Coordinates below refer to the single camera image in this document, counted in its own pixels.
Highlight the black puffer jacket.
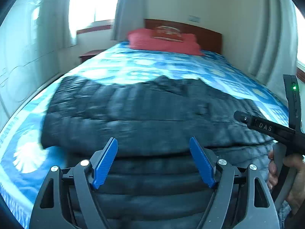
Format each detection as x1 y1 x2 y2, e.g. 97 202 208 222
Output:
41 76 273 228

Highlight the person's right hand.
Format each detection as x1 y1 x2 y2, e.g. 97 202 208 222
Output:
267 150 304 215

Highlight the small embroidered cushion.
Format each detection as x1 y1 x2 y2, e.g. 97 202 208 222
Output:
150 26 183 42

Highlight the right side window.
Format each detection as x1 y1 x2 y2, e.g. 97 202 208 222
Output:
295 6 305 71

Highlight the grey curtain right side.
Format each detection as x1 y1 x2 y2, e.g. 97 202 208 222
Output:
248 0 298 97

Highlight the wall socket plate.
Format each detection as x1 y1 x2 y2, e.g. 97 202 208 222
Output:
188 15 200 23

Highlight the blue patterned bedspread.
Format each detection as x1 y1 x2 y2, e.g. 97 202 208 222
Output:
1 42 288 228

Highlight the dark wooden headboard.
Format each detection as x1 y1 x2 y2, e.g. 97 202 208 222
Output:
145 19 223 54

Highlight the red pillow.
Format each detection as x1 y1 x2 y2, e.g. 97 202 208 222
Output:
128 28 204 56

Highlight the white wardrobe with circles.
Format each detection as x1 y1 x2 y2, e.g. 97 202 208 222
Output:
1 0 60 127

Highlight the grey curtain by headboard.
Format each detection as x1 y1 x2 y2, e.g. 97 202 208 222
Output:
112 0 146 41

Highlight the wooden nightstand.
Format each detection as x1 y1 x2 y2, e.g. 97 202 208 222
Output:
79 49 105 63

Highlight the left side window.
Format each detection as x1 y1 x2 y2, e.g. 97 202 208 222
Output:
68 0 118 33

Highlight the grey curtain far left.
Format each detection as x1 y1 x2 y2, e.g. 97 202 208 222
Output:
56 0 76 49

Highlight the window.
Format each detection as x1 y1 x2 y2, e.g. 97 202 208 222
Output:
68 0 118 33
295 6 305 71

